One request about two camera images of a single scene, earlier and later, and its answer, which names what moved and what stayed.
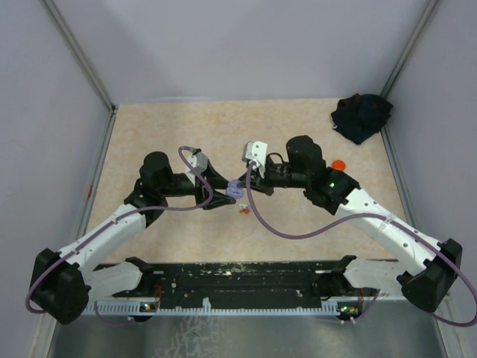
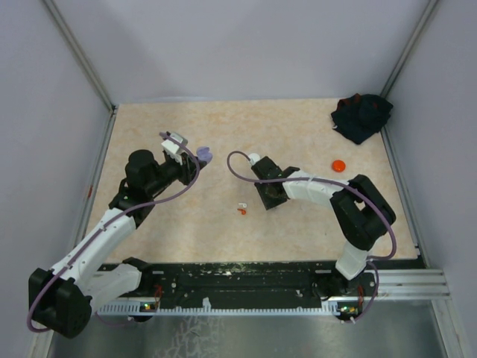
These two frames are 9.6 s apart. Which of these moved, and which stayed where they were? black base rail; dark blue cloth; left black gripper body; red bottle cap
Moved: left black gripper body
Stayed: red bottle cap; dark blue cloth; black base rail
